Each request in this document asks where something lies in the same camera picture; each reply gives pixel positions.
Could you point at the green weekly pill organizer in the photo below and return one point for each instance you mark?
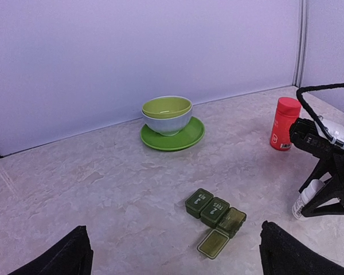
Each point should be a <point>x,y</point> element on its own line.
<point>223,219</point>

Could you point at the green saucer plate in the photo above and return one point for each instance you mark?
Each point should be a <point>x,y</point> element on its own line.
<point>187,137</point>

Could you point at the small white pill bottle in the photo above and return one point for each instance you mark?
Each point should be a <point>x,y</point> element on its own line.
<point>305,196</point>

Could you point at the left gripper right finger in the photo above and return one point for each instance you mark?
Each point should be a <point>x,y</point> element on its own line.
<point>281,253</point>

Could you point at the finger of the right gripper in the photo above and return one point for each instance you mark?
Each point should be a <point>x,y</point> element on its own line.
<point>329,200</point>

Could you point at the green and white bowl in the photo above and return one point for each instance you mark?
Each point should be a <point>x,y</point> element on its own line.
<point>167,115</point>

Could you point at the right aluminium frame post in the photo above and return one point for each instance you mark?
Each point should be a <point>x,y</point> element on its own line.
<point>302,43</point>

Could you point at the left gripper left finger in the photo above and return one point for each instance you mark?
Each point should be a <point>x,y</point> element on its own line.
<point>70,255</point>

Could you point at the red pill bottle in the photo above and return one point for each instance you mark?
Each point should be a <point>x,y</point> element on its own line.
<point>287,111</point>

